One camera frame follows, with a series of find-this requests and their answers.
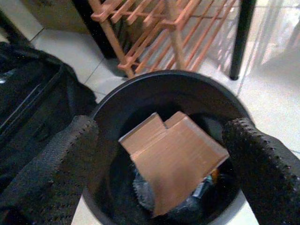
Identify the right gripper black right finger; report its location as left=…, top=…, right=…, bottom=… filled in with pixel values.
left=221, top=117, right=300, bottom=225

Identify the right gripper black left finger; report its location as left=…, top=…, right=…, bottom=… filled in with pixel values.
left=0, top=114, right=99, bottom=225

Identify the black round rubbish bin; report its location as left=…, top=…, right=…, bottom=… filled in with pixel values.
left=82, top=69, right=256, bottom=225

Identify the printed plastic wrapper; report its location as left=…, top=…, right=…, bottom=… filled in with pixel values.
left=192, top=168, right=221, bottom=200

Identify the black fabric bag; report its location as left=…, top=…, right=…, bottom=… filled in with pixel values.
left=0, top=42, right=98, bottom=195

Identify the black table leg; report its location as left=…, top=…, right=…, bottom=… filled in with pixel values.
left=229, top=0, right=257, bottom=81

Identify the large brown cardboard box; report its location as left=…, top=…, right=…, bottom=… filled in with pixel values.
left=21, top=0, right=90, bottom=35

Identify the wooden slatted rack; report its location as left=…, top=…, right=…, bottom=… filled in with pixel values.
left=90, top=0, right=237, bottom=78

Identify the black square post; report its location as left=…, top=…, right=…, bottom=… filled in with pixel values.
left=71, top=0, right=118, bottom=59

